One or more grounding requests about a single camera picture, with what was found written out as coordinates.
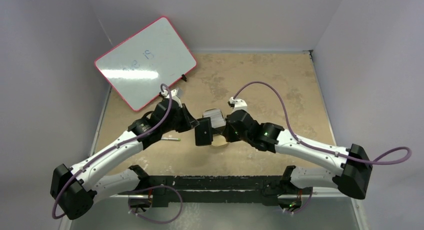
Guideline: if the black leather card holder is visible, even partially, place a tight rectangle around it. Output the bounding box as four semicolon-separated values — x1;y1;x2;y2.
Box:
194;117;213;146

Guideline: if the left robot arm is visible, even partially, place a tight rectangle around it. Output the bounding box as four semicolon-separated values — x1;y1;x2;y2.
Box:
50;99;199;219

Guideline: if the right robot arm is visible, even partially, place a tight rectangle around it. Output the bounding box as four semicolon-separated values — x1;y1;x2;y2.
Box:
223;110;373;200

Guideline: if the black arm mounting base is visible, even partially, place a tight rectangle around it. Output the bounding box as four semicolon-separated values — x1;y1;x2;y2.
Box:
129;165;313;210

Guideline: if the stack of credit cards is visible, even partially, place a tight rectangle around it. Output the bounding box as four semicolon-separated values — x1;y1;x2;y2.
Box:
202;108;226;129

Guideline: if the silver green-capped marker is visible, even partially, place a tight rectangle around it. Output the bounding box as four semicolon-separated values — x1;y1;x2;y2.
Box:
161;137;181;142

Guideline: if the beige plastic tray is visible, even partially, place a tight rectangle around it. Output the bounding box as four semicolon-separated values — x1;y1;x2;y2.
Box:
211;127;228;148

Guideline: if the pink framed whiteboard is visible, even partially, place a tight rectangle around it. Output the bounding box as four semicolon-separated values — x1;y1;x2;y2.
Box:
94;17;197;111

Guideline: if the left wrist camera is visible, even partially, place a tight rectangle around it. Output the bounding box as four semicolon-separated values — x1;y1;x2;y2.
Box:
160;87;183;101

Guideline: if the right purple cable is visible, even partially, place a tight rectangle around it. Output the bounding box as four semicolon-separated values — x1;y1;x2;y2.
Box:
231;81;412;165

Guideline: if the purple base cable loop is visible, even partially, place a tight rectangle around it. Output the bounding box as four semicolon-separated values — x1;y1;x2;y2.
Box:
127;184;184;225

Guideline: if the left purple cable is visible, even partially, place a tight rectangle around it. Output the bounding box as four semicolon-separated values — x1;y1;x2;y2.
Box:
51;84;173;220

